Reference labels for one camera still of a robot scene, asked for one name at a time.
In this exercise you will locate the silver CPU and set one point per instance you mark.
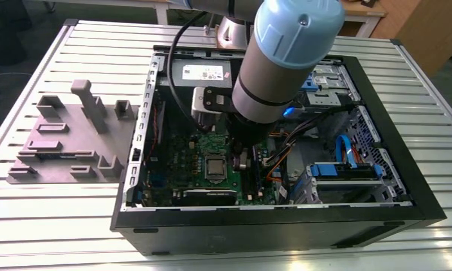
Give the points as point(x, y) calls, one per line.
point(214, 167)

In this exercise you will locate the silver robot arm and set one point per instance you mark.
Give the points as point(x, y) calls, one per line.
point(262, 84)

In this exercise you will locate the green motherboard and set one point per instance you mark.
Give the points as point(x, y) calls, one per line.
point(196, 180)

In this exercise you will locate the silver drive cage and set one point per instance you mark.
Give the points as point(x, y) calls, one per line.
point(324, 98)
point(388, 192)

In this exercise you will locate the blue disk carrier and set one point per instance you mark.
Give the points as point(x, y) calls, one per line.
point(312, 85)

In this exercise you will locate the black case fan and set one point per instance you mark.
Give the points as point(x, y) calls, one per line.
point(161, 141)

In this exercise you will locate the silver power supply unit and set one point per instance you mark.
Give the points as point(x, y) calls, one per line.
point(206, 72)

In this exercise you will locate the hard disk in blue carrier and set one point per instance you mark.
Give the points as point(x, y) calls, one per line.
point(326, 170)

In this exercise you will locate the black graphics card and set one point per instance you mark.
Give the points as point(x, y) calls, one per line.
point(210, 197)

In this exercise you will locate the blue board connector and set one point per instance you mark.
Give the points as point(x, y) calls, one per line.
point(157, 180)

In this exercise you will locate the black PC case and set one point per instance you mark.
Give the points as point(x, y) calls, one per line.
point(248, 234)

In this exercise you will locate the RAM stick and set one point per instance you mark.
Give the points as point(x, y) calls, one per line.
point(55, 156)

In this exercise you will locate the grey parts rack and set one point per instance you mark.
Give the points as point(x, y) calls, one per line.
point(51, 172)

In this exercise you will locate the wooden cabinet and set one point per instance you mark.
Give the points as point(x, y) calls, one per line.
point(429, 28)

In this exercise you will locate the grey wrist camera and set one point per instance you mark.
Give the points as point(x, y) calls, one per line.
point(292, 112)

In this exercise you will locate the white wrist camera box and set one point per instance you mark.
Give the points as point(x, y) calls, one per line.
point(201, 100)

